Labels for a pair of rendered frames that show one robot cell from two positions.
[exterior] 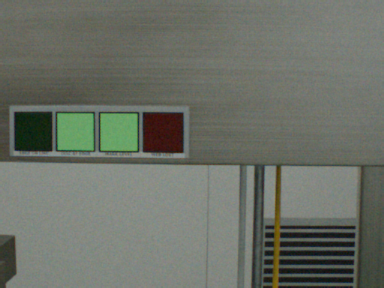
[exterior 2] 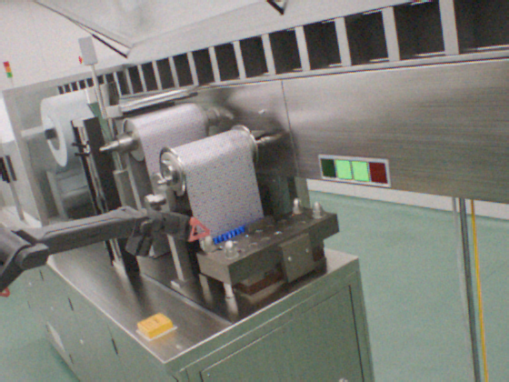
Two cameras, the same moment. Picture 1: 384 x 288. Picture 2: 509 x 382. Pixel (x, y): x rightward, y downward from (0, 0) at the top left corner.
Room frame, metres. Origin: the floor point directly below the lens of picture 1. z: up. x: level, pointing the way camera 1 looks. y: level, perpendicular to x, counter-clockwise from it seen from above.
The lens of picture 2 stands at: (0.27, -0.77, 1.54)
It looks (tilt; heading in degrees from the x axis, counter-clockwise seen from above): 16 degrees down; 49
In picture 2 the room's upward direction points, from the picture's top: 12 degrees counter-clockwise
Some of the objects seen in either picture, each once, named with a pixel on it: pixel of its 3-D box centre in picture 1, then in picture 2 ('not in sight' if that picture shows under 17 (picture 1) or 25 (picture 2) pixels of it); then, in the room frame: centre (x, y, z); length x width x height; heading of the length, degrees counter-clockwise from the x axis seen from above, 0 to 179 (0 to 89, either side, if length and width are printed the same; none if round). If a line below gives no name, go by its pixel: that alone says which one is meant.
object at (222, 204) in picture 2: not in sight; (227, 205); (1.19, 0.41, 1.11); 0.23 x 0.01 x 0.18; 172
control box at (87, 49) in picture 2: not in sight; (85, 51); (1.18, 1.03, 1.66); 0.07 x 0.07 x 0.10; 62
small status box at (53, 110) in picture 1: (97, 131); (353, 169); (1.35, 0.05, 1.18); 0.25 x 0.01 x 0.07; 82
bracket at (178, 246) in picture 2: not in sight; (171, 237); (1.04, 0.52, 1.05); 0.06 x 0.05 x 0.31; 172
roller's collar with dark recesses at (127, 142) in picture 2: not in sight; (125, 143); (1.09, 0.73, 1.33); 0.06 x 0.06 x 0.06; 82
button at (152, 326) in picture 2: not in sight; (154, 326); (0.83, 0.35, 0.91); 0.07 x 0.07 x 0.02; 82
